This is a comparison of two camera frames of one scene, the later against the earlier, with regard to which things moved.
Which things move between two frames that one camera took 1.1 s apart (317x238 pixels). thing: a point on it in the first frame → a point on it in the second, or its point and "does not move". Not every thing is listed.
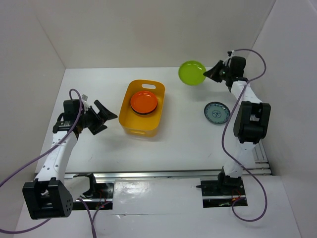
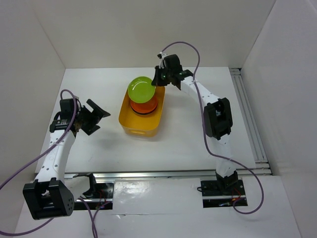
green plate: x=191 y=73 → x=140 y=89
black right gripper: x=212 y=73 → x=156 y=81
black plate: x=143 y=114 does not move
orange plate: x=143 y=102 does not move
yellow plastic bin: x=139 y=125 does not move
